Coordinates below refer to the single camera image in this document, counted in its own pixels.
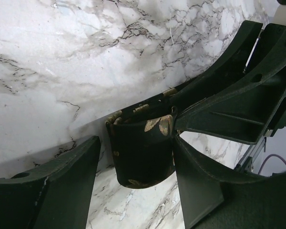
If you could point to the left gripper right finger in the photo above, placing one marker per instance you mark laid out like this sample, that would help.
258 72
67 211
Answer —
214 196

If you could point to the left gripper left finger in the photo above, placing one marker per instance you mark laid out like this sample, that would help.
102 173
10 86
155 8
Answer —
54 195

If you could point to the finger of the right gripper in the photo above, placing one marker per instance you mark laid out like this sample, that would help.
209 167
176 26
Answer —
246 109
227 69

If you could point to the black floral necktie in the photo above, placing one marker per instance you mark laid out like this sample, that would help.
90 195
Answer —
141 141

